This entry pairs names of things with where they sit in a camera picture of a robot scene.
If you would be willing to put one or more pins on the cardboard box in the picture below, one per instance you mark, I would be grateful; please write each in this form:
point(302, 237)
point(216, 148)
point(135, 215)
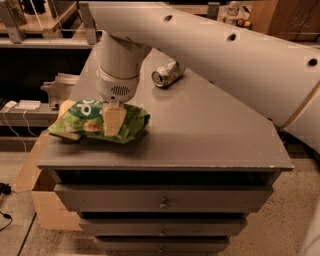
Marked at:
point(51, 212)

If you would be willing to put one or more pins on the yellow sponge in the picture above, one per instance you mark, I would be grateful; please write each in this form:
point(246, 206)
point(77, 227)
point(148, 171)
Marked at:
point(66, 132)

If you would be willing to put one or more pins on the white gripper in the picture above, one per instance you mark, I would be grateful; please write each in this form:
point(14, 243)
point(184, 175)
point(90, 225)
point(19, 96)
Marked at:
point(117, 88)

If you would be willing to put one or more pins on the white power strip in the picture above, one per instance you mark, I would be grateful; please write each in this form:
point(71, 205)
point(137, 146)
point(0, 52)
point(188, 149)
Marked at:
point(28, 105)

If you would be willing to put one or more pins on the grey drawer cabinet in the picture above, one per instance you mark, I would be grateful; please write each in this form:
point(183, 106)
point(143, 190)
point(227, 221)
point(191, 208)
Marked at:
point(212, 158)

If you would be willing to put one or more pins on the grey metal bracket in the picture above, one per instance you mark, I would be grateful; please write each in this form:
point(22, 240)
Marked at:
point(60, 88)

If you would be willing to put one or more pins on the crushed soda can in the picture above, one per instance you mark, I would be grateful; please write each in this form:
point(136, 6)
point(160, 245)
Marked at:
point(168, 73)

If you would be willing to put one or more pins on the top drawer knob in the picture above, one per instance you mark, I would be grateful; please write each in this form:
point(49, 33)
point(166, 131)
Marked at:
point(164, 204)

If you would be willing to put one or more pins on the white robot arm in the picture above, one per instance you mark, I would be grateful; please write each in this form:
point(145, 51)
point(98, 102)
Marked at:
point(275, 77)

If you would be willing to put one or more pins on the green rice chip bag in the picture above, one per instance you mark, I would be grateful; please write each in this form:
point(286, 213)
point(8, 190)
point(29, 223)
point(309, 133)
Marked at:
point(85, 118)

